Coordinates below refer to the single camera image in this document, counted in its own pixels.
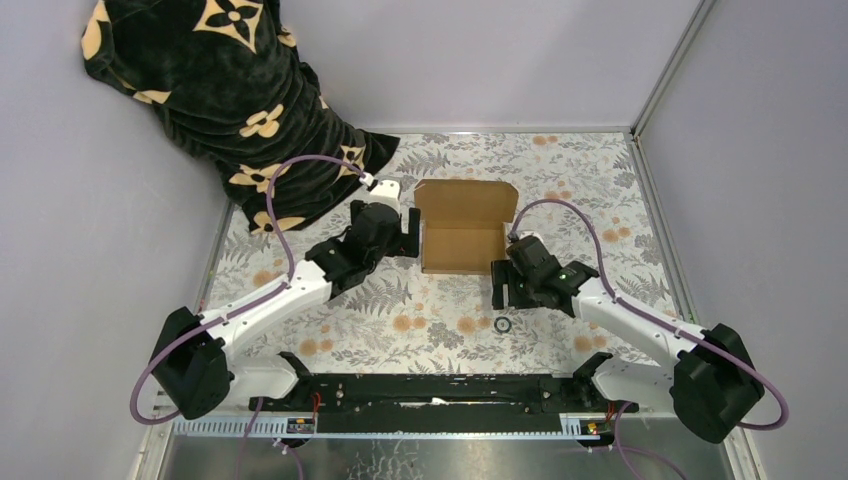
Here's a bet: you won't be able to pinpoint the brown cardboard box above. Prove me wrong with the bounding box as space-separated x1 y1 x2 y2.
414 179 519 276

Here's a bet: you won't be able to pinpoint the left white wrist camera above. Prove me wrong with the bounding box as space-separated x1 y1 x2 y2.
367 179 402 213

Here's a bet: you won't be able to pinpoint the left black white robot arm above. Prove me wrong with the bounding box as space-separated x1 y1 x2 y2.
144 201 421 420

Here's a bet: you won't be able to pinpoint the aluminium frame rails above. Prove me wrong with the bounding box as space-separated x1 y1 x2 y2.
145 1 771 443

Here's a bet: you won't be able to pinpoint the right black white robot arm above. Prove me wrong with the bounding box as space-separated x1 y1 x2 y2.
491 235 765 444

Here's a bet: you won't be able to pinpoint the black floral plush blanket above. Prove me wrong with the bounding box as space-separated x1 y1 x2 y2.
81 0 399 234

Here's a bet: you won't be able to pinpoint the floral patterned table mat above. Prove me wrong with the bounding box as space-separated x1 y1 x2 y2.
189 132 694 376

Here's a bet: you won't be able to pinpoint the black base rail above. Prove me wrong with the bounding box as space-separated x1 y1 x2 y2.
249 374 623 435

